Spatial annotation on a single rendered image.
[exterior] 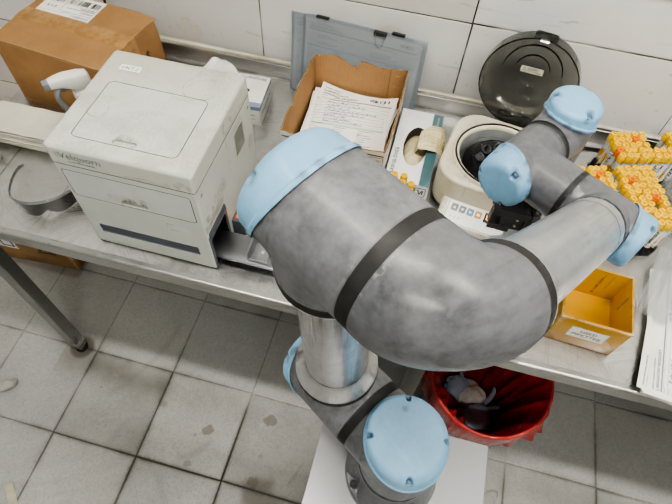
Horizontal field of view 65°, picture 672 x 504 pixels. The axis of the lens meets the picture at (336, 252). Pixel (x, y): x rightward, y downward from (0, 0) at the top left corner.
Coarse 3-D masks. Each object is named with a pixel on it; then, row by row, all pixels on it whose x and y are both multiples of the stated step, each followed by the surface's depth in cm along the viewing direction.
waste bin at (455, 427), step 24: (432, 384) 145; (480, 384) 175; (504, 384) 168; (528, 384) 156; (552, 384) 146; (456, 408) 168; (504, 408) 168; (528, 408) 149; (456, 432) 145; (480, 432) 170; (504, 432) 152; (528, 432) 139
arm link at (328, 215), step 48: (288, 144) 40; (336, 144) 41; (240, 192) 42; (288, 192) 38; (336, 192) 38; (384, 192) 38; (288, 240) 39; (336, 240) 37; (384, 240) 35; (288, 288) 45; (336, 288) 37; (336, 336) 54; (336, 384) 68; (384, 384) 74; (336, 432) 74
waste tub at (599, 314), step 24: (576, 288) 111; (600, 288) 109; (624, 288) 106; (576, 312) 109; (600, 312) 109; (624, 312) 103; (552, 336) 106; (576, 336) 103; (600, 336) 100; (624, 336) 98
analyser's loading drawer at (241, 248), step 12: (216, 240) 112; (228, 240) 112; (240, 240) 112; (252, 240) 108; (216, 252) 110; (228, 252) 110; (240, 252) 110; (252, 252) 110; (252, 264) 109; (264, 264) 109
